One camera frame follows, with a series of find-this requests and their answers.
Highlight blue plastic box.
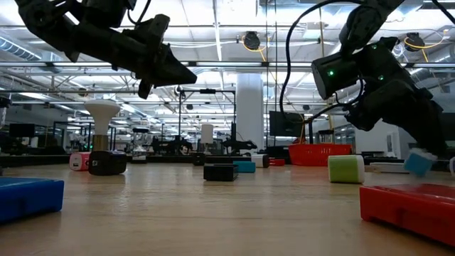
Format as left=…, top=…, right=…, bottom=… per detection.
left=0, top=176, right=65, bottom=224

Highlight black digital clock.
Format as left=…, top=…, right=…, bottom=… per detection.
left=203, top=164, right=240, bottom=182

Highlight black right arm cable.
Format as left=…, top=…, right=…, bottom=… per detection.
left=279, top=0, right=367, bottom=124

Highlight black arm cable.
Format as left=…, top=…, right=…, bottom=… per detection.
left=279, top=0, right=367, bottom=124
left=127, top=0, right=153, bottom=26

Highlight white building column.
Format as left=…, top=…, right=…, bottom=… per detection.
left=235, top=73, right=265, bottom=152

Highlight blue and white wall charger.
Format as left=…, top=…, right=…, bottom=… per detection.
left=403, top=147, right=439, bottom=178

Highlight white sand hourglass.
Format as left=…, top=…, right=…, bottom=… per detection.
left=131, top=127, right=150, bottom=165

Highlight green and white wall charger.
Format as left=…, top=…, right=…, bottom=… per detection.
left=327, top=154, right=366, bottom=185

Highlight black computer monitor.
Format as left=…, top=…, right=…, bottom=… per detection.
left=269, top=110, right=305, bottom=138

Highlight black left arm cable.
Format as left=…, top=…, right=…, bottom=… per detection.
left=127, top=0, right=153, bottom=26

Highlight long fluorescent light strip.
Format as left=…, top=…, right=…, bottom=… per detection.
left=0, top=60, right=314, bottom=69

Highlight small black monitor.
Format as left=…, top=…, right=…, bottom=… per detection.
left=9, top=123, right=36, bottom=139

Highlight red flat plastic box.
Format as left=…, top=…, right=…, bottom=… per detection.
left=358, top=183, right=455, bottom=248

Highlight black cable reel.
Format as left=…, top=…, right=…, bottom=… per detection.
left=405, top=31, right=426, bottom=53
left=243, top=31, right=262, bottom=51

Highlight teal digital clock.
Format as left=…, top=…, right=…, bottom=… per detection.
left=232, top=160, right=257, bottom=174

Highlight small red plastic basket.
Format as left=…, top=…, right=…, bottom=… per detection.
left=288, top=143, right=353, bottom=167

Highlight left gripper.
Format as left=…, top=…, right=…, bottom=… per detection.
left=109, top=14, right=198, bottom=100

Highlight pink wall charger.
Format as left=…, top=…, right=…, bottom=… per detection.
left=68, top=151, right=92, bottom=172

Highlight white ball on stand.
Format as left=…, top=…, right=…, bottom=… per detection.
left=84, top=98, right=122, bottom=154

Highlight white and black wall charger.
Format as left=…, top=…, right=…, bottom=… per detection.
left=250, top=153, right=270, bottom=169

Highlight yellow cable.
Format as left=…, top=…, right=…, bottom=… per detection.
left=317, top=0, right=335, bottom=132

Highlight black robot station frame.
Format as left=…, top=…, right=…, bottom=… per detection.
left=176, top=87, right=237, bottom=157

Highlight black aluminium table frame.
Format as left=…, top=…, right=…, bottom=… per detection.
left=0, top=153, right=455, bottom=172

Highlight white digital clock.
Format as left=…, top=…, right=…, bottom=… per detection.
left=369, top=162, right=410, bottom=175

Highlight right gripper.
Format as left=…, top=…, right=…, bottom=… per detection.
left=343, top=80, right=449, bottom=158

